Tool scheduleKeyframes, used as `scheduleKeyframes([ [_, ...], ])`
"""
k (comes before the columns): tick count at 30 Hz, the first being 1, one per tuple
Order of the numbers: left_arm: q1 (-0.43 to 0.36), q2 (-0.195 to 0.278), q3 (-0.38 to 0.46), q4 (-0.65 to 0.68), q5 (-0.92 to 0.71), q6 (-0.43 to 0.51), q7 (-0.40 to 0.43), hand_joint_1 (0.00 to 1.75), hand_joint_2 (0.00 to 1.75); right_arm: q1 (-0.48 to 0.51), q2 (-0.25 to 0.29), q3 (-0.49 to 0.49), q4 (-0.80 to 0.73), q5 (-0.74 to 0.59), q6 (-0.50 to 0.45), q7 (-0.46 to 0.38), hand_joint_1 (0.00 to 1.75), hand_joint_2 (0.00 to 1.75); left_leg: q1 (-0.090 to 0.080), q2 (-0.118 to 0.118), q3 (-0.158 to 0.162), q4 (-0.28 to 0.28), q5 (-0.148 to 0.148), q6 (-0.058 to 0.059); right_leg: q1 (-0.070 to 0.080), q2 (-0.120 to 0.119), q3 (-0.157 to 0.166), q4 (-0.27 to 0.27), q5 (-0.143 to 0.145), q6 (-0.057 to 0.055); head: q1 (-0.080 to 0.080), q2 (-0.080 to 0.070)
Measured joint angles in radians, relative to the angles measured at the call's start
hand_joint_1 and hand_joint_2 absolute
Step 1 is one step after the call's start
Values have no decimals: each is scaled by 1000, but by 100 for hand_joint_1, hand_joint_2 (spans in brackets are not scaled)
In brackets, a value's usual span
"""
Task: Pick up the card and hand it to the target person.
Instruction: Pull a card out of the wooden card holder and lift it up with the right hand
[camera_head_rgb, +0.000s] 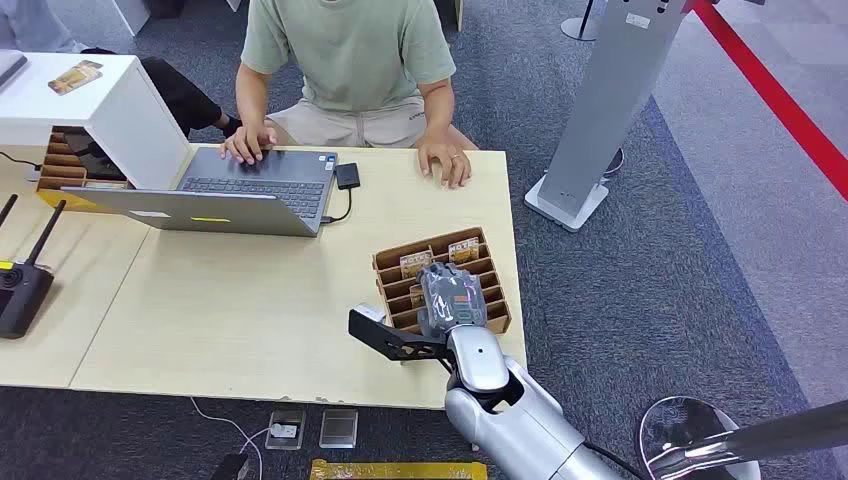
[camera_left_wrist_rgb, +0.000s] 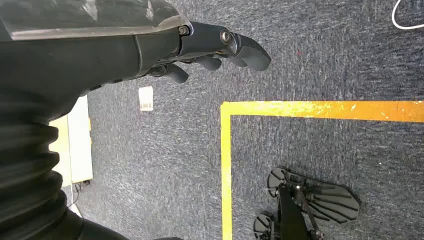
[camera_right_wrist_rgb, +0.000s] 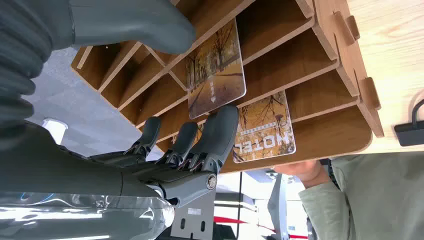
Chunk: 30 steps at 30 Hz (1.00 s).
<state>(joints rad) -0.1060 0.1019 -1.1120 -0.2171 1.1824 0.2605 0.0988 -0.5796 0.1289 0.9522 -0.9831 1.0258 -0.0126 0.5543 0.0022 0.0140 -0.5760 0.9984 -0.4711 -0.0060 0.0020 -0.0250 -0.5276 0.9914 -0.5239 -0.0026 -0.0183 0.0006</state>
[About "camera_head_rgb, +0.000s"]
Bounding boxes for slotted cardboard card holder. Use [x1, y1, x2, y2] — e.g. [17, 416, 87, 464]
[35, 126, 131, 194]
[372, 226, 513, 337]

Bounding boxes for floor socket with plug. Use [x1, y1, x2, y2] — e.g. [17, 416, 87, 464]
[265, 408, 308, 452]

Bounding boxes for black square adapter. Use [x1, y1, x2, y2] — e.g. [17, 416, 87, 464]
[333, 162, 362, 192]

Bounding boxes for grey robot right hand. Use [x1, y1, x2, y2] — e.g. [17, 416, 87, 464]
[417, 261, 489, 337]

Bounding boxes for black device with antennas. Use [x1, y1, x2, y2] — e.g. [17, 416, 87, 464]
[0, 193, 68, 341]

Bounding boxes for thin black desk cable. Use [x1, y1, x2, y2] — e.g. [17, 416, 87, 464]
[0, 150, 42, 172]

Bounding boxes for person's right hand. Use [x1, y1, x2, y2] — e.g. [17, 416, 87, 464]
[219, 121, 280, 166]

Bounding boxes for white floor cable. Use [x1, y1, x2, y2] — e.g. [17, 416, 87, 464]
[190, 396, 274, 480]

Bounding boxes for person's left hand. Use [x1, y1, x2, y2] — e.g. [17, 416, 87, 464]
[416, 134, 473, 191]

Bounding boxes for closed metal floor socket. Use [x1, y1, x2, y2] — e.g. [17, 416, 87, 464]
[318, 407, 360, 451]

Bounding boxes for grey flat device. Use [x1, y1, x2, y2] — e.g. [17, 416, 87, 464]
[0, 49, 30, 91]

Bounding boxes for black adapter cable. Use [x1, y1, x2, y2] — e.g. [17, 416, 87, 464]
[320, 188, 354, 226]

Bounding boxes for black power brick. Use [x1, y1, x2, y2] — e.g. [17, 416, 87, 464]
[209, 451, 251, 480]

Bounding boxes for white box shelf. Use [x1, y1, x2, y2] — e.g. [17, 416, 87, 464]
[0, 52, 193, 192]

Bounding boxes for red barrier belt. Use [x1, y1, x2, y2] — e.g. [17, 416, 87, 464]
[687, 0, 848, 203]

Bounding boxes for person in dark trousers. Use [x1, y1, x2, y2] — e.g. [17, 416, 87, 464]
[0, 0, 244, 140]

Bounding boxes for grey open laptop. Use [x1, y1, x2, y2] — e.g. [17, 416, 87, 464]
[60, 145, 340, 239]

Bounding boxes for grey kiosk stand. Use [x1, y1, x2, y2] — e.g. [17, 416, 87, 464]
[523, 0, 691, 234]

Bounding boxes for round stanchion base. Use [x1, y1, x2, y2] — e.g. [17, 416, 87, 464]
[560, 0, 603, 43]

